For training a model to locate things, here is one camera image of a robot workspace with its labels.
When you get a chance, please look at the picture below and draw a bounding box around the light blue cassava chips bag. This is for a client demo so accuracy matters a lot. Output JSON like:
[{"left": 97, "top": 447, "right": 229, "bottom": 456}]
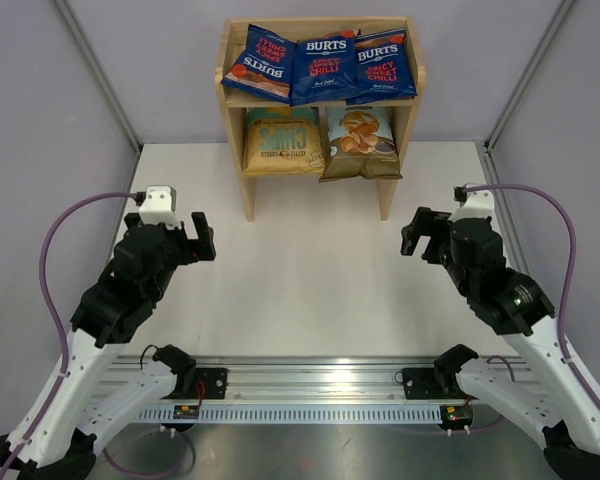
[{"left": 319, "top": 106, "right": 402, "bottom": 182}]

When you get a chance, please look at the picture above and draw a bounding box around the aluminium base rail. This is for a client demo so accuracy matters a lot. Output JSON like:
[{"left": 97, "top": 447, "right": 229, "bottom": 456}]
[{"left": 94, "top": 355, "right": 546, "bottom": 407}]

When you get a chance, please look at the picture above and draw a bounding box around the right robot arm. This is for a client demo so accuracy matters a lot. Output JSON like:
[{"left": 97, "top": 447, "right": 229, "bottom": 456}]
[{"left": 401, "top": 207, "right": 600, "bottom": 479}]

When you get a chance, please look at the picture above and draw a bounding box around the right aluminium frame post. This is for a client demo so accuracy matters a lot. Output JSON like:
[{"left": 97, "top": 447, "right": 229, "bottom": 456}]
[{"left": 483, "top": 0, "right": 578, "bottom": 154}]

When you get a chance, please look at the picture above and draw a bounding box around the left aluminium frame post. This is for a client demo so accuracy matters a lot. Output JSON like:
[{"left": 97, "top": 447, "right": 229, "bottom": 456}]
[{"left": 51, "top": 0, "right": 143, "bottom": 158}]

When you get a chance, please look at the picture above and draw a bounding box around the aluminium frame post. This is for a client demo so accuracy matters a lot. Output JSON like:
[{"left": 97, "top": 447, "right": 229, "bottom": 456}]
[
  {"left": 483, "top": 0, "right": 578, "bottom": 154},
  {"left": 51, "top": 0, "right": 143, "bottom": 158}
]

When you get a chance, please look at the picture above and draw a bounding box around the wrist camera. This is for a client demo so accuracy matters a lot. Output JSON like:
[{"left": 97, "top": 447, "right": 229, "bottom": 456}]
[
  {"left": 449, "top": 185, "right": 495, "bottom": 222},
  {"left": 134, "top": 185, "right": 181, "bottom": 230}
]

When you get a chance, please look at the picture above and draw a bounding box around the tan kettle chips bag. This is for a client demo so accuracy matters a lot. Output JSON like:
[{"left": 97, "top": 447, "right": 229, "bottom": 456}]
[{"left": 242, "top": 107, "right": 325, "bottom": 177}]

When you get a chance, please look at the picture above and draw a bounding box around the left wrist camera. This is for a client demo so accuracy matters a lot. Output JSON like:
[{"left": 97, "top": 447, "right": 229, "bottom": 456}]
[{"left": 134, "top": 185, "right": 181, "bottom": 230}]

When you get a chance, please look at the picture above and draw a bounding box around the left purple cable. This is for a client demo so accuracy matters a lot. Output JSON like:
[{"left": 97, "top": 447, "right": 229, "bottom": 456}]
[{"left": 0, "top": 192, "right": 196, "bottom": 480}]

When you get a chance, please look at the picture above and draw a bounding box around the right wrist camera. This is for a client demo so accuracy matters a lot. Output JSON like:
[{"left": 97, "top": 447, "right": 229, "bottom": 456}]
[{"left": 449, "top": 185, "right": 495, "bottom": 222}]

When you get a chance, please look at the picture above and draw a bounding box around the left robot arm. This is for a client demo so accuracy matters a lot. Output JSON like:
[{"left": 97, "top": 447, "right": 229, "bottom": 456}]
[{"left": 0, "top": 212, "right": 216, "bottom": 479}]

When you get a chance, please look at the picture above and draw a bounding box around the blue Burts chips bag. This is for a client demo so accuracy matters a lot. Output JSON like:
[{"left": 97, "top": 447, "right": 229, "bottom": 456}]
[
  {"left": 221, "top": 24, "right": 297, "bottom": 105},
  {"left": 346, "top": 28, "right": 417, "bottom": 105},
  {"left": 291, "top": 29, "right": 360, "bottom": 106}
]

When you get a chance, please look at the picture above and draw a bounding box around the wooden two-tier shelf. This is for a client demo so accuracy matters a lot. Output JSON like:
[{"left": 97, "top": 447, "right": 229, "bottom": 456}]
[{"left": 214, "top": 16, "right": 427, "bottom": 221}]

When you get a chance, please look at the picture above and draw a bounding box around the white slotted cable duct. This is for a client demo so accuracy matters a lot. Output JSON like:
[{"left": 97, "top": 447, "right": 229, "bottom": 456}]
[{"left": 134, "top": 403, "right": 442, "bottom": 425}]

